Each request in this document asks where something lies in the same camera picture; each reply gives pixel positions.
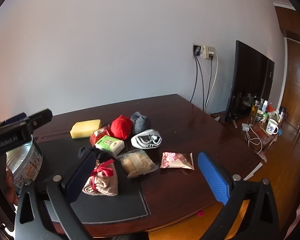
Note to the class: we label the black desk mat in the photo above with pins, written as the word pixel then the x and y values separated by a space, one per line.
pixel 130 197

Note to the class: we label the black mug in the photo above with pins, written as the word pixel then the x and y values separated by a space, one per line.
pixel 260 117

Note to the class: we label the wooden wall cabinet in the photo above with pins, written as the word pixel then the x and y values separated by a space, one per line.
pixel 287 20

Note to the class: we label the green and white box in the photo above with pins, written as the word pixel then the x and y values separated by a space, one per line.
pixel 110 143

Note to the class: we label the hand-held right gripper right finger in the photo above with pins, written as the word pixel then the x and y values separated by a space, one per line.
pixel 212 177

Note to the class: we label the red snack packet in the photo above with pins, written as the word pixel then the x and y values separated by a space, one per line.
pixel 100 133

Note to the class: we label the clear packet of biscuits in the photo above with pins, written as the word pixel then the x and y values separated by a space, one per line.
pixel 137 162

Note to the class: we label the dark grey rolled sock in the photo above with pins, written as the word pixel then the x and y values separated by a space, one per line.
pixel 140 122

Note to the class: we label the black sock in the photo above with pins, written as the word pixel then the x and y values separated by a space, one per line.
pixel 103 156

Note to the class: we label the wooden door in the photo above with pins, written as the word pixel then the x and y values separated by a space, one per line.
pixel 296 85

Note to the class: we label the person's left hand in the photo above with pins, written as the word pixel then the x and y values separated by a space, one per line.
pixel 11 187

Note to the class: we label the black wall socket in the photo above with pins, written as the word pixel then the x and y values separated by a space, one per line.
pixel 197 50

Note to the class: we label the pink patterned snack packet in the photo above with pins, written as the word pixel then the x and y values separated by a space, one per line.
pixel 176 161

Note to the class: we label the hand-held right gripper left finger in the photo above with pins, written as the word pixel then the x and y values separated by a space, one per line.
pixel 80 177

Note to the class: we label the round printed metal tin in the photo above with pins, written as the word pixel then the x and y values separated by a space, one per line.
pixel 27 160

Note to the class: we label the grey striped sock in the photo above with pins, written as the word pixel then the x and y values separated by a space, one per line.
pixel 146 138

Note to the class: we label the beige pouch with red ribbon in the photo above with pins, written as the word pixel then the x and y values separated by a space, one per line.
pixel 103 182

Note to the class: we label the white bottle with blue cap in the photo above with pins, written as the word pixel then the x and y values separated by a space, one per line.
pixel 265 107

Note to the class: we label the black flat television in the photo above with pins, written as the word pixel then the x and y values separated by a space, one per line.
pixel 250 80

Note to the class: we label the white wall socket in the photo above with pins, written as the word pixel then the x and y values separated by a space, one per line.
pixel 207 51

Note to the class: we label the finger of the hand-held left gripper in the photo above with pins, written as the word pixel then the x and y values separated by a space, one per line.
pixel 14 119
pixel 41 118

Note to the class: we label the small pink object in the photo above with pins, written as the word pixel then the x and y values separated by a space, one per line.
pixel 200 214

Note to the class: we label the white flowered mug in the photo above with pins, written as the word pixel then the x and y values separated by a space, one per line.
pixel 271 127

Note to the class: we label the clear bottle with yellow liquid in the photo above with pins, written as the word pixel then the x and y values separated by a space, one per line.
pixel 254 113

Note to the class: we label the red rolled sock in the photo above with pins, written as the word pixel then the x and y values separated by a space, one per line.
pixel 121 127

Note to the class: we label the dark thermos flask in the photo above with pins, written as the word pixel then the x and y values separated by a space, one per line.
pixel 282 112

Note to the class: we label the yellow sponge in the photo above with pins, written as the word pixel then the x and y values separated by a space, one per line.
pixel 86 128

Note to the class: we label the white plug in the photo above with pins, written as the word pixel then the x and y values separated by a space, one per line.
pixel 213 55

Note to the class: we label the low tv stand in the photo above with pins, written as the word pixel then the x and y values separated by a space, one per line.
pixel 265 142

